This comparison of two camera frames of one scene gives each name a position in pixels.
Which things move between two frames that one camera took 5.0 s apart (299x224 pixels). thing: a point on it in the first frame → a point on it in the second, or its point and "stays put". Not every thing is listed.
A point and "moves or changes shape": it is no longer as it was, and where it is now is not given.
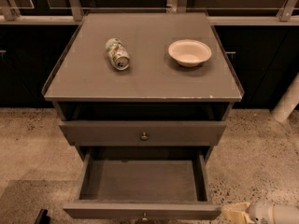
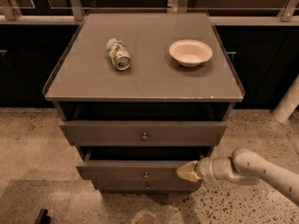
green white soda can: [118, 53] stays put
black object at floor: [42, 217] stays put
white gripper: [261, 213] → [205, 169]
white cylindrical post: [289, 101] stays put
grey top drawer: [141, 133] stays put
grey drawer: [144, 183] moves or changes shape
